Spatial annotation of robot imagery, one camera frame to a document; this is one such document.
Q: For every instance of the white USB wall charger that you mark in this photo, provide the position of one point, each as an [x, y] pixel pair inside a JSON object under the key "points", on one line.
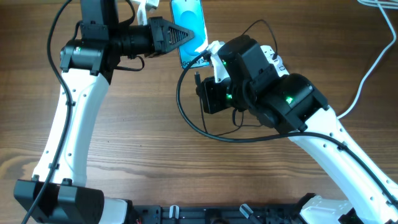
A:
{"points": [[277, 64]]}

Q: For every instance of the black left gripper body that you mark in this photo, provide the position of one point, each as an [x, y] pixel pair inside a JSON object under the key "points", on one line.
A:
{"points": [[157, 23]]}

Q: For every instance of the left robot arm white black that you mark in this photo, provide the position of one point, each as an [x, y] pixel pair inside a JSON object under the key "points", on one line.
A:
{"points": [[57, 191]]}

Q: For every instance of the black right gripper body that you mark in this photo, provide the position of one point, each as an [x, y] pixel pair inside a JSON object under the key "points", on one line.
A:
{"points": [[219, 95]]}

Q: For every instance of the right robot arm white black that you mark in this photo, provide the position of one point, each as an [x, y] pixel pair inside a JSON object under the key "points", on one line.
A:
{"points": [[250, 77]]}

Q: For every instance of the smartphone with teal screen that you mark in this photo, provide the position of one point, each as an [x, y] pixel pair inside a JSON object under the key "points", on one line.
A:
{"points": [[189, 14]]}

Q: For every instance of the white grey power strip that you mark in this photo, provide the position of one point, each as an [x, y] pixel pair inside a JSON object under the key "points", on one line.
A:
{"points": [[267, 50]]}

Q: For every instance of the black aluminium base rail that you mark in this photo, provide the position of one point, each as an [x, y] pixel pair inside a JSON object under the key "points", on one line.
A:
{"points": [[154, 214]]}

